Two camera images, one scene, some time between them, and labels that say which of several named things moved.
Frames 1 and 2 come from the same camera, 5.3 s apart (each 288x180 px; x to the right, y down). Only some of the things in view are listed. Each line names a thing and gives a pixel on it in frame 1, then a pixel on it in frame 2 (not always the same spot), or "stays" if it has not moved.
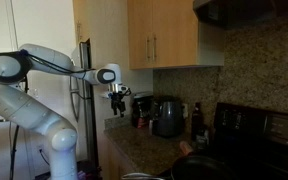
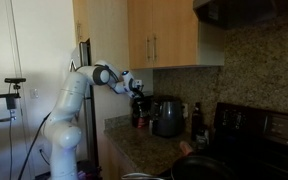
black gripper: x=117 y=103 -> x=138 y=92
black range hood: x=237 y=12 stays
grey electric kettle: x=168 y=117 stays
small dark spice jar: x=202 y=139 stays
